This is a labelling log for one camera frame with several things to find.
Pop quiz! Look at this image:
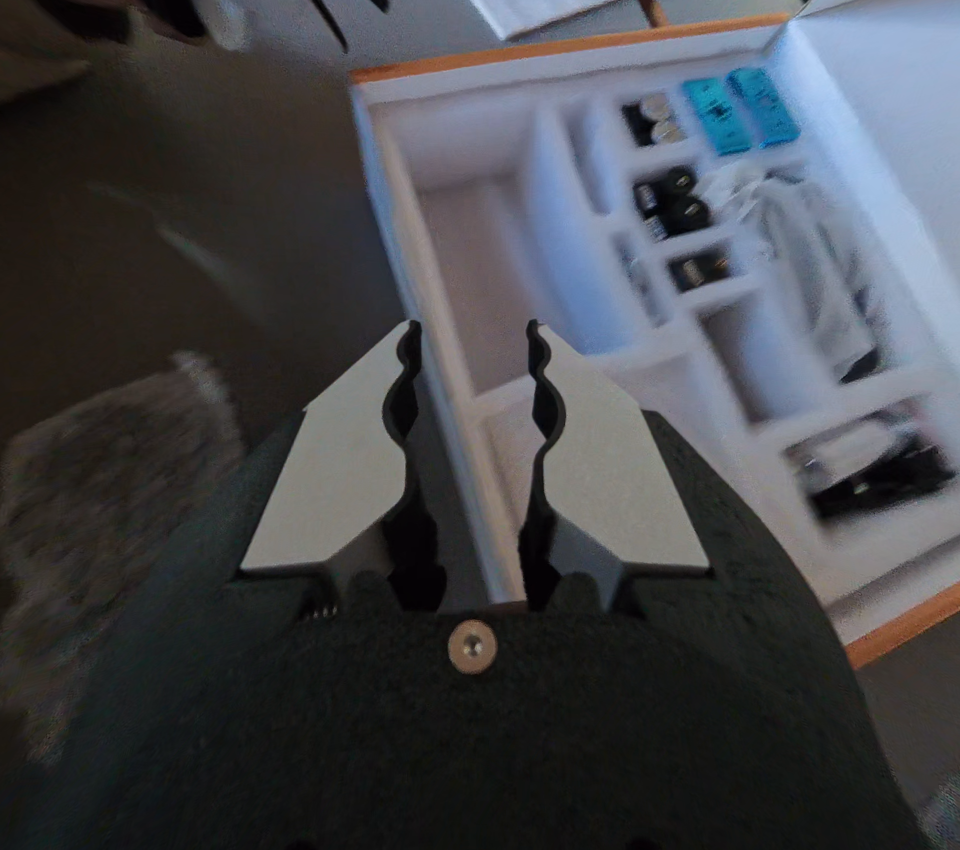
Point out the blue metal bracket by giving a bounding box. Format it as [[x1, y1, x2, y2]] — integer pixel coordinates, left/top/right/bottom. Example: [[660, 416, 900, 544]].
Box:
[[682, 77, 751, 157], [729, 68, 800, 149]]

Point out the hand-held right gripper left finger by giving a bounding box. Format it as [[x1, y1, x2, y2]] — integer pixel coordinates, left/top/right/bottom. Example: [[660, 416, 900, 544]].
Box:
[[240, 321, 450, 614]]

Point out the white plastic bag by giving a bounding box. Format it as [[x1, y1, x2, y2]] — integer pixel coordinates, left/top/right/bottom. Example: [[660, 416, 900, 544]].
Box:
[[705, 163, 879, 371]]

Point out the white and orange cardboard box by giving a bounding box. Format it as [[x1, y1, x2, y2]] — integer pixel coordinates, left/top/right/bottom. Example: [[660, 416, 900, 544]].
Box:
[[348, 0, 960, 671]]

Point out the black part with wires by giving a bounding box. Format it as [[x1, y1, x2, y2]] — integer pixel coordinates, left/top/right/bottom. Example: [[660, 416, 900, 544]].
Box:
[[787, 407, 957, 521]]

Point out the small metal part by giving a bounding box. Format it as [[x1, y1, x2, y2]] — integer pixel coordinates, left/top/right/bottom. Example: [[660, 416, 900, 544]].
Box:
[[615, 238, 655, 312]]

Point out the bubble wrap package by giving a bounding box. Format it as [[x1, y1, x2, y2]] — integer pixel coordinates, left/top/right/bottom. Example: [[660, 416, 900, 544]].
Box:
[[0, 351, 245, 753]]

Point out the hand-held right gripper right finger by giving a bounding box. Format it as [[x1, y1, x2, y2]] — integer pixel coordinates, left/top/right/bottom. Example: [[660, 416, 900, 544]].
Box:
[[517, 319, 712, 614]]

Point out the small black servo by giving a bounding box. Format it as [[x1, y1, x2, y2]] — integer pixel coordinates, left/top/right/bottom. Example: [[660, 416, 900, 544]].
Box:
[[667, 251, 732, 293]]

